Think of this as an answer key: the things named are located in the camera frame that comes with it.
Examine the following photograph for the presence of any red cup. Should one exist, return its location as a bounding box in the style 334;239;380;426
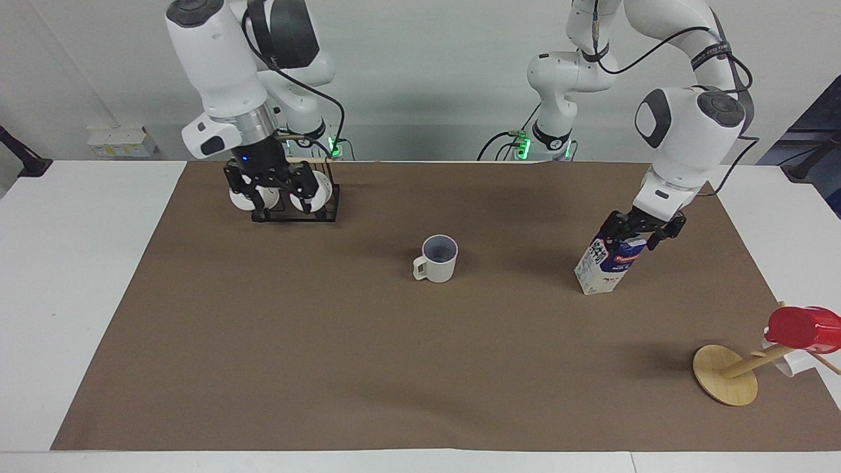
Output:
765;305;841;355

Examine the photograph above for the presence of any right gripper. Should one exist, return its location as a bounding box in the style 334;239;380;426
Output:
223;133;323;215

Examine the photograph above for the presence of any black wire dish rack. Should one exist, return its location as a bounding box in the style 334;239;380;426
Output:
252;156;341;223

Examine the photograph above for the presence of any white bowl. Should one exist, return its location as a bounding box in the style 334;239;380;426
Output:
289;170;333;213
228;186;281;212

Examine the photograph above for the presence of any wooden mug tree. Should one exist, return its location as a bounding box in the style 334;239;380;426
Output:
693;301;841;407

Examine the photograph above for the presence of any blue and white milk carton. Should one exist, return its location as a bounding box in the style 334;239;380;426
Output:
574;233;648;296

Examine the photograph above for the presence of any white box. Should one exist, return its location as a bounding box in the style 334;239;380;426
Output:
87;125;159;159

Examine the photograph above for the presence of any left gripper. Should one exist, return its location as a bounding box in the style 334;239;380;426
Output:
601;206;688;252

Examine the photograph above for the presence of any black cable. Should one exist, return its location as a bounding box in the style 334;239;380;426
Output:
590;0;760;194
241;0;348;161
476;102;543;162

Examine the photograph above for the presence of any black stand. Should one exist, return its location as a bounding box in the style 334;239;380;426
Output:
784;131;841;184
0;125;54;179

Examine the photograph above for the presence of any white mug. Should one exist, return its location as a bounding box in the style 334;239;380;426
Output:
413;235;459;284

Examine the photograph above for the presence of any white cup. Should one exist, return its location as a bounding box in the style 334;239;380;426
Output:
761;337;817;377

